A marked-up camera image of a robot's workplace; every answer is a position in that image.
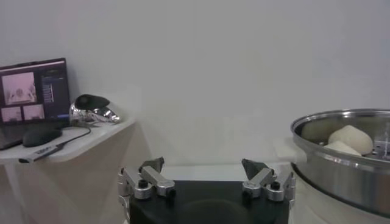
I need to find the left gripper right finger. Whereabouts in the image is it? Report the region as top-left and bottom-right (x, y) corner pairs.
(241, 158), (297, 203)

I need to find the white electric cooking pot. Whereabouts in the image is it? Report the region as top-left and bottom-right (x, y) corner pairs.
(272, 136), (390, 224)

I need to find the stainless steel steamer basket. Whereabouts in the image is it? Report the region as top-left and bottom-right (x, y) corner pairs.
(290, 108), (390, 219)

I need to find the black computer mouse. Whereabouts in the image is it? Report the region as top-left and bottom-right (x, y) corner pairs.
(22, 126), (63, 148)

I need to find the chrome and black headset device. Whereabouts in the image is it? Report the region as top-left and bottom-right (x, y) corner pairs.
(69, 93), (122, 127)

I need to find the white work table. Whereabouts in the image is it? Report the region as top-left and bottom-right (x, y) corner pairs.
(121, 161), (305, 224)

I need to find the white steamed baozi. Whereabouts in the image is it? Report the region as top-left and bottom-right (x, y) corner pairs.
(323, 141), (363, 157)
(328, 124), (374, 155)

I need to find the grey usb hub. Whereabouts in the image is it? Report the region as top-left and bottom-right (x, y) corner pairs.
(18, 142), (66, 164)

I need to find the thin black hub cable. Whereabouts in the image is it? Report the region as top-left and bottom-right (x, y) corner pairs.
(60, 121), (116, 147)

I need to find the black laptop beside mouse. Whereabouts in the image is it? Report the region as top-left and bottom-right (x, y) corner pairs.
(0, 57), (71, 150)

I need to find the white side table with mouse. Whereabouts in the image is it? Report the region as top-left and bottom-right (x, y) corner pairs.
(0, 117), (153, 224)

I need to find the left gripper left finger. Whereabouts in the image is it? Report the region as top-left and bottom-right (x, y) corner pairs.
(118, 156), (177, 200)

